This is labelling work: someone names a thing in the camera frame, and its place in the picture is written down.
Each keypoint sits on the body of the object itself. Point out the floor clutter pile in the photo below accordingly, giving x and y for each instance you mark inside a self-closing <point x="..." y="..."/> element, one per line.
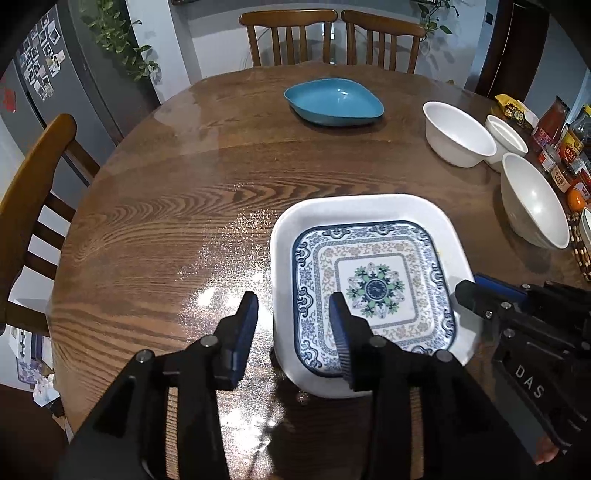
<point x="32" y="369"/>

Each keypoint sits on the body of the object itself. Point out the person's right hand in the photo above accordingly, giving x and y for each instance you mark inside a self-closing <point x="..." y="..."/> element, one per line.
<point x="547" y="452"/>

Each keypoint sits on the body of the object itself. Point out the dark wooden door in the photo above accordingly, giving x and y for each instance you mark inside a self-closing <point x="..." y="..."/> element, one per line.
<point x="508" y="46"/>

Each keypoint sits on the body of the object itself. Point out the large white bowl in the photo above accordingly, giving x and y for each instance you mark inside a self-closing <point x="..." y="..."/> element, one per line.
<point x="535" y="203"/>

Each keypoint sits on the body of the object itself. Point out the red sauce bottle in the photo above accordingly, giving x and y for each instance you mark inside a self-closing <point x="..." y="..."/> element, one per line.
<point x="551" y="122"/>

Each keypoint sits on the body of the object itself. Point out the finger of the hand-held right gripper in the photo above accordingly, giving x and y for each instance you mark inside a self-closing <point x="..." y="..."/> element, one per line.
<point x="475" y="297"/>
<point x="498" y="286"/>

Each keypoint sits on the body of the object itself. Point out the blue teardrop dish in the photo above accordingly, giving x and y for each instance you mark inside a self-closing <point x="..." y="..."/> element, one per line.
<point x="332" y="99"/>

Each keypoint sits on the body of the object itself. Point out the yellow label vinegar bottle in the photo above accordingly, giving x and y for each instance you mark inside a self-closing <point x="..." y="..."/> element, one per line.
<point x="575" y="138"/>

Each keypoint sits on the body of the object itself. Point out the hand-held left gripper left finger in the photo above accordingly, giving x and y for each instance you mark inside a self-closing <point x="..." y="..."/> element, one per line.
<point x="244" y="332"/>

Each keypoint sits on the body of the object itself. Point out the wooden chair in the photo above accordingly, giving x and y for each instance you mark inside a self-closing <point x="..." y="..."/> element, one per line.
<point x="286" y="17"/>
<point x="383" y="23"/>
<point x="32" y="175"/>

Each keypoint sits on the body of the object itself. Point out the grey fridge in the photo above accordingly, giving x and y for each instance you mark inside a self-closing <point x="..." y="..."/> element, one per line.
<point x="92" y="92"/>

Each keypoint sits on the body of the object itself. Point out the small white bowl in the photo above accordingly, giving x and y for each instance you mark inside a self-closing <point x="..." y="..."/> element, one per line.
<point x="508" y="136"/>

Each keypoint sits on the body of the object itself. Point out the orange fruit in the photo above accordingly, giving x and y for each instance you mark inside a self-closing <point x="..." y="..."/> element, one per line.
<point x="577" y="198"/>

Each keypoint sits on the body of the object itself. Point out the white square plate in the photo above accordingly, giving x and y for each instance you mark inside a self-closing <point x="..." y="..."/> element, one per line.
<point x="286" y="230"/>

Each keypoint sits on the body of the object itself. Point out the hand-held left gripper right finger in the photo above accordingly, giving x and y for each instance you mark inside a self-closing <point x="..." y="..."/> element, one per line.
<point x="340" y="334"/>

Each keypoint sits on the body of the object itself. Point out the trailing green plant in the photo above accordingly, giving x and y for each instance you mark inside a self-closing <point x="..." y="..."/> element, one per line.
<point x="115" y="37"/>

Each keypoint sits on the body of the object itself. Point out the small hanging green plant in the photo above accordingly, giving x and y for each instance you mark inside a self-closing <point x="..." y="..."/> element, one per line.
<point x="434" y="14"/>

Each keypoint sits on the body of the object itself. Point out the medium white bowl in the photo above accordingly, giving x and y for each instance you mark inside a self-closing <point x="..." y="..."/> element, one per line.
<point x="455" y="134"/>

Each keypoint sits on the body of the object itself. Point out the yellow snack packet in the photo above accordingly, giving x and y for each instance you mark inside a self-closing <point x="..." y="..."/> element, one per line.
<point x="515" y="110"/>

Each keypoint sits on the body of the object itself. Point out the red paper decoration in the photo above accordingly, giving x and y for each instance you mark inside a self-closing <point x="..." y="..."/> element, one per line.
<point x="9" y="99"/>

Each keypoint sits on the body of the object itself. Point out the blue patterned square plate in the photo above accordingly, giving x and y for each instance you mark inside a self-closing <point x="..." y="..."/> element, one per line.
<point x="378" y="286"/>

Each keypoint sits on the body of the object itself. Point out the group of fridge photos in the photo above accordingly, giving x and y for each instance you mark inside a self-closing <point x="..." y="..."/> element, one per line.
<point x="41" y="46"/>

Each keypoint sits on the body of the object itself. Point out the wooden beaded trivet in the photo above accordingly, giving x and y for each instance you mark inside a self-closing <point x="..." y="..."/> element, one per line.
<point x="579" y="244"/>

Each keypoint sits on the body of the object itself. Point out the white ink print dish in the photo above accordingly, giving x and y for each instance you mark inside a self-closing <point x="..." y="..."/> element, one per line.
<point x="587" y="220"/>

